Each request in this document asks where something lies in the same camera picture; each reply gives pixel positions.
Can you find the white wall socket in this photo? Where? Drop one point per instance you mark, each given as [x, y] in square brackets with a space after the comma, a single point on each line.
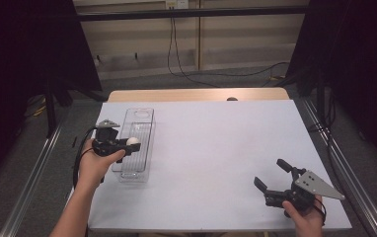
[176, 4]

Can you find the wooden table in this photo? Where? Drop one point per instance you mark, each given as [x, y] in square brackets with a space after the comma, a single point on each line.
[176, 94]

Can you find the black curtain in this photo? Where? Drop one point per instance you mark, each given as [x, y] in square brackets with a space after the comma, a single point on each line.
[18, 59]
[357, 65]

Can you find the black metal stand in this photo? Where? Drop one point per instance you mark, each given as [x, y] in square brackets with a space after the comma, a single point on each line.
[51, 108]

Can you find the black horizontal bar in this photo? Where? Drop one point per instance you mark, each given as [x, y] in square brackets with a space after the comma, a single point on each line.
[193, 13]

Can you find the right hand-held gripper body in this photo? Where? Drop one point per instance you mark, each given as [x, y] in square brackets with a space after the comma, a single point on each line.
[305, 191]

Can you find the metal floor rail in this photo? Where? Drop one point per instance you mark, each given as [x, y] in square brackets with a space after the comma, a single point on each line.
[351, 171]
[28, 184]

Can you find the white egg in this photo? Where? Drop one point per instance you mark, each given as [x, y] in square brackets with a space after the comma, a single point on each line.
[132, 141]

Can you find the white table mat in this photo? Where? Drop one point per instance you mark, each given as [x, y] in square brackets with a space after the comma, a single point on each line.
[216, 158]

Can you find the clear plastic egg container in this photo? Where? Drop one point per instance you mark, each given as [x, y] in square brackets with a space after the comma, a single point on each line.
[140, 158]

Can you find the person's right hand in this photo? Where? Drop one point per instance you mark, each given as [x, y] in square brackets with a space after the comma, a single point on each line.
[305, 223]

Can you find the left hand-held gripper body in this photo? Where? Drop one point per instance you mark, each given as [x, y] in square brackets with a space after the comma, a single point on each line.
[106, 141]

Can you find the person's left hand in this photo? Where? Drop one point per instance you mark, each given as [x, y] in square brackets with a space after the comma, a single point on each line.
[94, 168]

